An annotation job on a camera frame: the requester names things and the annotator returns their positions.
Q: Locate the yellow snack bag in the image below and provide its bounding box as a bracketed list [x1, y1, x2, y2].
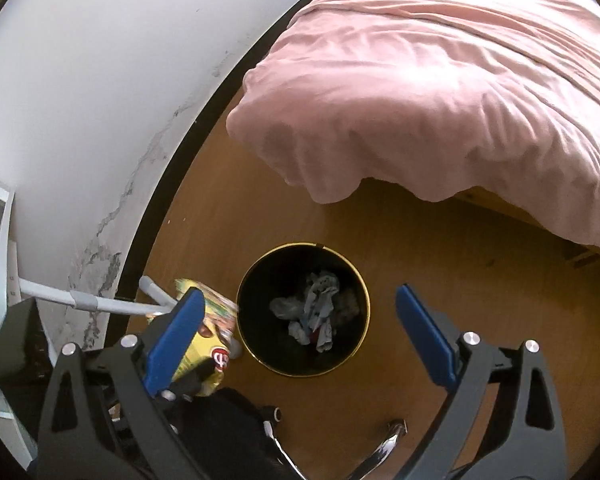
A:
[147, 278, 240, 397]

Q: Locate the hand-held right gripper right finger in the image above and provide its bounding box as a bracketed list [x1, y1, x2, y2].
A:
[396, 284, 567, 480]

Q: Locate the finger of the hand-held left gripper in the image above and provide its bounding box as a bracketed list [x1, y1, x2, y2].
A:
[161, 361, 220, 405]

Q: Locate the trash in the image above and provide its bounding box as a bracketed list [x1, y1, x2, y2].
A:
[287, 271, 342, 353]

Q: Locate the white metal tube frame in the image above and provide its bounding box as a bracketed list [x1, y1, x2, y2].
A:
[17, 275, 241, 359]

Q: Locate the pink blanket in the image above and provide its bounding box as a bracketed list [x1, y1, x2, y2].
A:
[227, 0, 600, 259]

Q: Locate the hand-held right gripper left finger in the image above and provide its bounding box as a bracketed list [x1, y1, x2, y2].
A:
[37, 287, 206, 480]

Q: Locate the black trash bin gold rim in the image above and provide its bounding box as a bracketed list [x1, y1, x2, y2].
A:
[236, 242, 371, 378]

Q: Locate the clear plastic wrapper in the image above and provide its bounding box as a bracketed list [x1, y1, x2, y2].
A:
[270, 296, 303, 320]

